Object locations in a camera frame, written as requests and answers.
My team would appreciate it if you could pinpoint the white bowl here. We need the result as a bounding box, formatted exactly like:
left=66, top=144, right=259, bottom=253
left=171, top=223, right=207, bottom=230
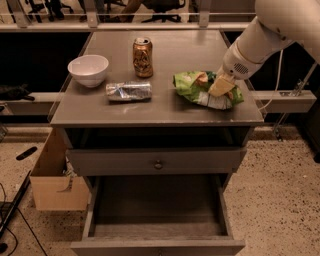
left=68, top=55, right=109, bottom=88

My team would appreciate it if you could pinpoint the round drawer knob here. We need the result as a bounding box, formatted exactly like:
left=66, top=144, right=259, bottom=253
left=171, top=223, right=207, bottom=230
left=154, top=160, right=163, bottom=170

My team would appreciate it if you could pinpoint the cardboard box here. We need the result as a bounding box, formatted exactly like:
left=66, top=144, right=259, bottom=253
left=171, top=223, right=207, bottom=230
left=30, top=129, right=89, bottom=211

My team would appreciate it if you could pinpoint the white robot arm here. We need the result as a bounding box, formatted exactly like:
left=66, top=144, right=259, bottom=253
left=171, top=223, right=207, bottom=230
left=208, top=0, right=320, bottom=97

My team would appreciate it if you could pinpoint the closed top drawer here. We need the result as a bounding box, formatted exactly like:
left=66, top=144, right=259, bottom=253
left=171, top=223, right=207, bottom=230
left=66, top=147, right=246, bottom=176

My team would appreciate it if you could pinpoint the gold soda can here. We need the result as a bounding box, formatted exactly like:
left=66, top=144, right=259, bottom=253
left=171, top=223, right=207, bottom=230
left=133, top=37, right=153, bottom=78

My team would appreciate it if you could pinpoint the black remote on floor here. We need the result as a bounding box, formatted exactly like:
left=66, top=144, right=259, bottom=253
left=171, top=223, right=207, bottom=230
left=16, top=146, right=37, bottom=161

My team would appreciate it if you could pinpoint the black office chair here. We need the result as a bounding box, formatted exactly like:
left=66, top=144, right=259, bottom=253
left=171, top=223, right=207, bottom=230
left=141, top=0, right=186, bottom=23

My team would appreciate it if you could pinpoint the black bag on ledge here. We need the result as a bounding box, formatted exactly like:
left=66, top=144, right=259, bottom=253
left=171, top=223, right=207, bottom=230
left=0, top=84, right=35, bottom=101

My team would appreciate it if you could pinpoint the black cable on floor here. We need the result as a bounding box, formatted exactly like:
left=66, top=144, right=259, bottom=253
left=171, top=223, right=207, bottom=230
left=0, top=181, right=49, bottom=256

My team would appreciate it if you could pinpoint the metal railing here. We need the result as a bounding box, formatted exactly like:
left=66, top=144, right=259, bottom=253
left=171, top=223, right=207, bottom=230
left=0, top=0, right=256, bottom=32

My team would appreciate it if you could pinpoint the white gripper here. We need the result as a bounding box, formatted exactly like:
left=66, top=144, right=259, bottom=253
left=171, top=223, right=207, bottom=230
left=208, top=40, right=264, bottom=97

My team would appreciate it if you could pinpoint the white cable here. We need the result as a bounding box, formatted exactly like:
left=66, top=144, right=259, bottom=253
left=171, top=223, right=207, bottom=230
left=258, top=49, right=284, bottom=113

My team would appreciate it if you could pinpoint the open middle drawer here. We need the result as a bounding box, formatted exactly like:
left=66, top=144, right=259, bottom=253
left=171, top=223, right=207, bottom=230
left=71, top=175, right=245, bottom=256

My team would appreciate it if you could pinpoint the grey drawer cabinet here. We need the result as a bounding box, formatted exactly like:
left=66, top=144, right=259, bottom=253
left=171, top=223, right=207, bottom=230
left=47, top=29, right=265, bottom=256

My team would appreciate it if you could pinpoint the green rice chip bag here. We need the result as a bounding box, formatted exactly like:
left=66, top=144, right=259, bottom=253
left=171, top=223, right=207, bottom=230
left=173, top=71, right=244, bottom=110

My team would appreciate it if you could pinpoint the silver can lying down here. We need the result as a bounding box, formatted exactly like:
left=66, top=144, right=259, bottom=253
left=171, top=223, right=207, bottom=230
left=106, top=81, right=152, bottom=101

